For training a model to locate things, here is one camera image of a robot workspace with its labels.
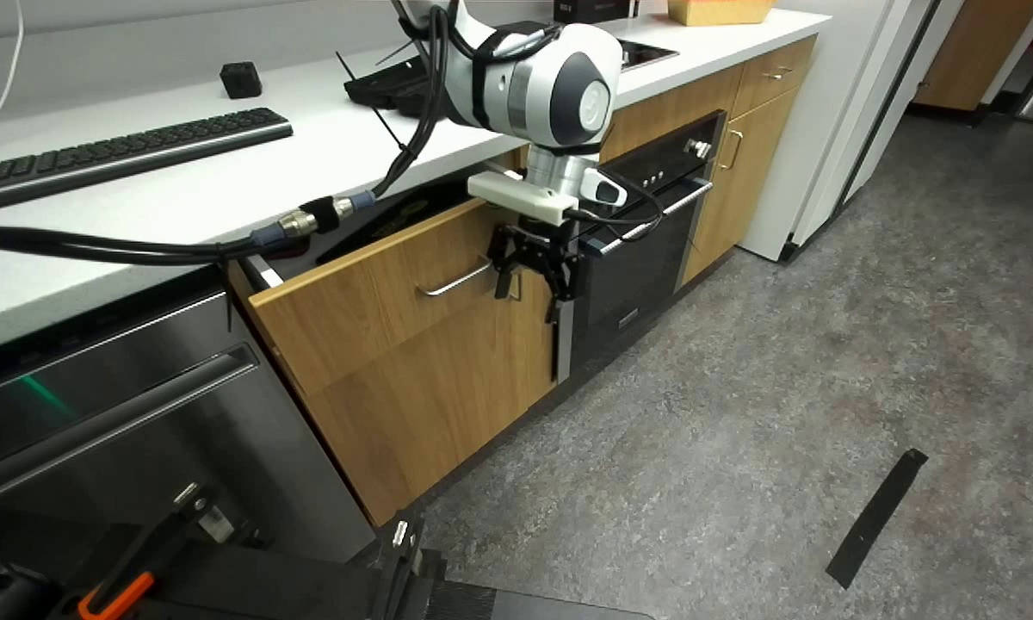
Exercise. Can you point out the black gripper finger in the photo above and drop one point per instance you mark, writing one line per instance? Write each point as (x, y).
(559, 295)
(500, 270)

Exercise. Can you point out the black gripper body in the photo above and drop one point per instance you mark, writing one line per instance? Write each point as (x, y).
(539, 241)

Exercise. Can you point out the wood front white drawer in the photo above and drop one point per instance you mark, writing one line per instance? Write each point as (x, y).
(401, 295)

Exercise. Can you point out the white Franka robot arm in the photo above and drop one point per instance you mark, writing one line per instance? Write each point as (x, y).
(535, 79)

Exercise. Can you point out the small wood cabinet drawer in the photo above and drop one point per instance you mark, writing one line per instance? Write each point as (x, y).
(775, 69)

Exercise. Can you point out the black built-in oven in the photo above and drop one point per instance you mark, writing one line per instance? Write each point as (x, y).
(638, 278)

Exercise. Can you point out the tall wood cabinet door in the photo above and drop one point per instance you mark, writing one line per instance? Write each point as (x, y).
(728, 195)

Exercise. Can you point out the orange object on counter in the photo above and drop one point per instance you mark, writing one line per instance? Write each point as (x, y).
(719, 11)

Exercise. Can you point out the white refrigerator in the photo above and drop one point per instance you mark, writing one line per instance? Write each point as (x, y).
(821, 116)

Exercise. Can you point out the small black cube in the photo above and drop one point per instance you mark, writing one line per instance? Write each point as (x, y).
(243, 79)

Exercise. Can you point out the black stand base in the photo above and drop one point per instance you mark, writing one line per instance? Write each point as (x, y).
(312, 589)

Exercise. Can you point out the long black tape strip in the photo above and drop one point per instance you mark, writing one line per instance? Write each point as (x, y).
(880, 518)

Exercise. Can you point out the stainless steel dishwasher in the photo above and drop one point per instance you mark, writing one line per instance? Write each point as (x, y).
(138, 414)

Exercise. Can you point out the black keyboard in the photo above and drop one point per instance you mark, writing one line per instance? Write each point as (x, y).
(115, 150)

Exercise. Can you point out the orange black clamp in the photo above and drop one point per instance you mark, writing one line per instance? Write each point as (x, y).
(138, 557)

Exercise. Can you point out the brown wooden door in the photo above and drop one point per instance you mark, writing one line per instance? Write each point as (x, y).
(976, 54)

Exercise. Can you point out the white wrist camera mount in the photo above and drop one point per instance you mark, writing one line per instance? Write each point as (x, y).
(522, 195)

